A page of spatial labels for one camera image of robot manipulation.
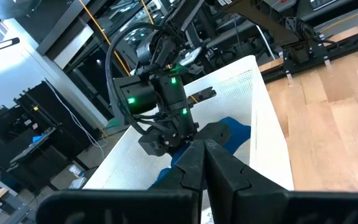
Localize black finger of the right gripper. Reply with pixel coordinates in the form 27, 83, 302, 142
194, 121, 232, 144
138, 129, 170, 156

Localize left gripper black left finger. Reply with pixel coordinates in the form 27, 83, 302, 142
35, 139, 206, 224

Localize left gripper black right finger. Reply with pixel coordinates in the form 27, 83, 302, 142
204, 139, 358, 224

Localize blue cloth garment white drawstring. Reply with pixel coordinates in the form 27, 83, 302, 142
149, 116, 252, 190

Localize white perforated plastic basket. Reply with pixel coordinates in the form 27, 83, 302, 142
82, 55, 295, 224

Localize white paper packages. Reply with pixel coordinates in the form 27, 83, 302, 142
68, 164, 87, 190

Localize black equipment rack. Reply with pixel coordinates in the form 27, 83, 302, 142
0, 80, 106, 194

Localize dark grey cabinet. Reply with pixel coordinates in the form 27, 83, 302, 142
35, 0, 95, 70

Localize white cable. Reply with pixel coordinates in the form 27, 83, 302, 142
44, 80, 106, 158

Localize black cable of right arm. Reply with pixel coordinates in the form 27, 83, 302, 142
105, 22, 164, 135

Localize yellow cable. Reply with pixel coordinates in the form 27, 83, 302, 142
78, 0, 131, 77
140, 0, 155, 26

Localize black metal table frame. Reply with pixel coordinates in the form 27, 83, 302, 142
166, 0, 358, 85

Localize black bar handle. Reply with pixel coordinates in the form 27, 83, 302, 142
0, 37, 21, 57

